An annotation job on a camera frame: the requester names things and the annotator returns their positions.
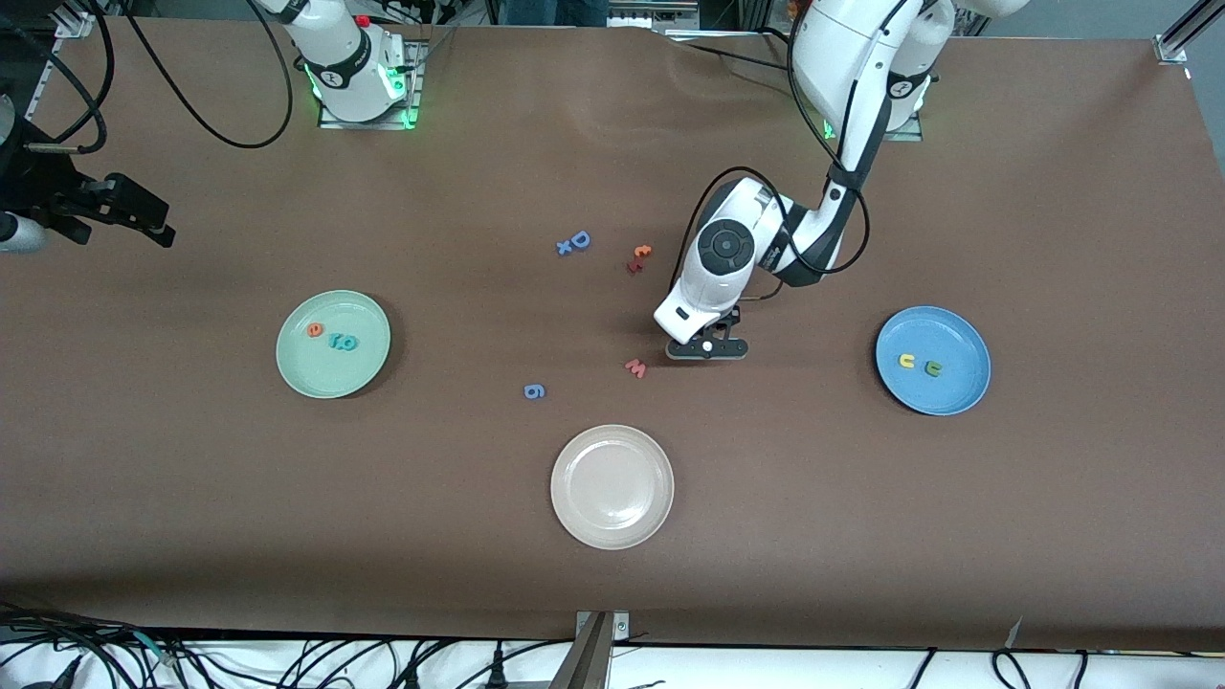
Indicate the brown table mat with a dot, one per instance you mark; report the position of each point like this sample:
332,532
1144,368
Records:
191,498

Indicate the aluminium profile with bracket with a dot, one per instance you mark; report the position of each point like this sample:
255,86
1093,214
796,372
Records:
75,21
1182,33
589,660

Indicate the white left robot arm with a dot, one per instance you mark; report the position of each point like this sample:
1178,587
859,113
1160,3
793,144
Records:
842,57

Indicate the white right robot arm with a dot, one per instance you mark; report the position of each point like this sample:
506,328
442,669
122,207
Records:
340,57

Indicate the beige plate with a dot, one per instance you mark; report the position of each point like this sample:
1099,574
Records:
612,487

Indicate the blue plate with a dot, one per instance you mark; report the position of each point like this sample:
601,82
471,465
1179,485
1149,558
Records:
933,392

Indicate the pink foam letter w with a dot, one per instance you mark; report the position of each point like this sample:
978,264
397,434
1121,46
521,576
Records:
636,368

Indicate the pale green plate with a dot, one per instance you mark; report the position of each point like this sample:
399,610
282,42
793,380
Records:
333,373

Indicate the person in blue jeans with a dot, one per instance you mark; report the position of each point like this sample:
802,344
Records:
555,10

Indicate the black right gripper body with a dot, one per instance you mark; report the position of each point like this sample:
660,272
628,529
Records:
40,188

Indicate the metal frame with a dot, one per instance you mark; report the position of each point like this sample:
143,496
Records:
651,14

